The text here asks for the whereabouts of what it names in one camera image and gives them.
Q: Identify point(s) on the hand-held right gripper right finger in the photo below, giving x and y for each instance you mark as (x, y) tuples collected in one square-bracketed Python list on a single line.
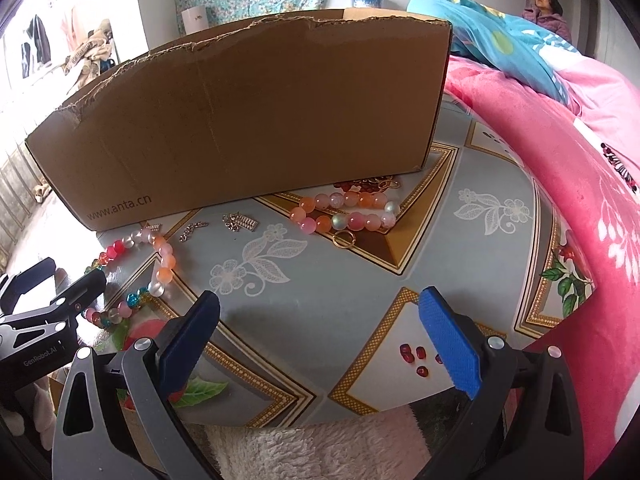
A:
[(447, 345)]

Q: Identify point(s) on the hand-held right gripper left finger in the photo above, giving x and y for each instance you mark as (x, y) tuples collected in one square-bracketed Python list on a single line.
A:
[(187, 345)]

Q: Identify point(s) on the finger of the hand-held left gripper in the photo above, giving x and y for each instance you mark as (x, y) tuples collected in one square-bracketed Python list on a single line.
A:
[(27, 280), (82, 290)]

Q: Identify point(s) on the small silver hair clip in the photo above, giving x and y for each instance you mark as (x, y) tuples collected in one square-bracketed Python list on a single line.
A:
[(245, 223)]

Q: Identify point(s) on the brown cardboard box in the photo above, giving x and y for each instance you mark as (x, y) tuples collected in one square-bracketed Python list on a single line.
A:
[(250, 110)]

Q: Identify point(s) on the printed plastic tablecloth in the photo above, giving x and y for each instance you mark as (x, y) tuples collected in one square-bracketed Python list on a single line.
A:
[(310, 280)]

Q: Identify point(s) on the white fluffy garment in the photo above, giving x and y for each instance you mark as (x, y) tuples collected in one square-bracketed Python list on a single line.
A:
[(310, 450)]

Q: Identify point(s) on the pink floral blanket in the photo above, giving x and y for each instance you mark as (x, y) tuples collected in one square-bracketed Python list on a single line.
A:
[(525, 135)]

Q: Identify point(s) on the pile of clothes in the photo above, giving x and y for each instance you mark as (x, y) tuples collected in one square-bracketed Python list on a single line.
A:
[(90, 55)]

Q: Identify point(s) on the dark hanging jacket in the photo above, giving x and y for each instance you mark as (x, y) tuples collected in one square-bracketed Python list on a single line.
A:
[(35, 40)]

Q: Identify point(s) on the blue printed quilt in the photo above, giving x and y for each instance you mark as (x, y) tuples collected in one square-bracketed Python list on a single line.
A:
[(500, 45)]

